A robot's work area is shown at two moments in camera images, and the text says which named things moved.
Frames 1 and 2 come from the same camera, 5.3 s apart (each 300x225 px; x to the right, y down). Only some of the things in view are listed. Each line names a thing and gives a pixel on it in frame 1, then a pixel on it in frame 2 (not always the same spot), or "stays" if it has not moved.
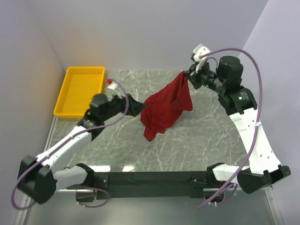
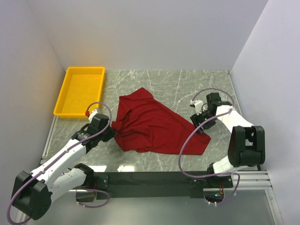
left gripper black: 126,104 -> 108,131
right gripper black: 195,76 -> 201,121
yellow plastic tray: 81,85 stays
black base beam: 178,184 stays
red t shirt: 164,109 -> 144,124
